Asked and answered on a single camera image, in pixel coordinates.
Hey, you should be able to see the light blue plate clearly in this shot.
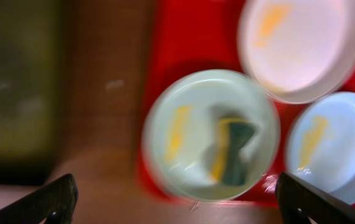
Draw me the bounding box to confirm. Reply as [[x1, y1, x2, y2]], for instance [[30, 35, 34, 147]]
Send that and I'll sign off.
[[285, 91, 355, 205]]

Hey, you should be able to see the white plate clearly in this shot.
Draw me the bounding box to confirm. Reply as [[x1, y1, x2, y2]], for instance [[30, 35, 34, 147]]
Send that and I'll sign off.
[[237, 0, 355, 104]]

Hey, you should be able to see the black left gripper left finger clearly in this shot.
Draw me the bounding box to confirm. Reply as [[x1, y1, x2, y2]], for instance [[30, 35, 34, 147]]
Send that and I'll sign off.
[[0, 174, 78, 224]]

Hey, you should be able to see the black soapy water tray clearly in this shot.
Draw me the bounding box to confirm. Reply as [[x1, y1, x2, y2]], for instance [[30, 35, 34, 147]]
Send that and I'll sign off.
[[0, 0, 72, 185]]

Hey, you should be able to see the yellow green sponge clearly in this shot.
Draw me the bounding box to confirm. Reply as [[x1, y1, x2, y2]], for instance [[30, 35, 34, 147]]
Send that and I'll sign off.
[[210, 117, 256, 186]]

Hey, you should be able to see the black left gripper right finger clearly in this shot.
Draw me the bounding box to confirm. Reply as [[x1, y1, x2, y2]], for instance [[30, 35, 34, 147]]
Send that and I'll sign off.
[[275, 172, 355, 224]]

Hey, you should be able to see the light green plate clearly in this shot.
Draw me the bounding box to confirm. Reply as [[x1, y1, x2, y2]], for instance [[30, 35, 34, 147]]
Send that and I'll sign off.
[[142, 69, 280, 202]]

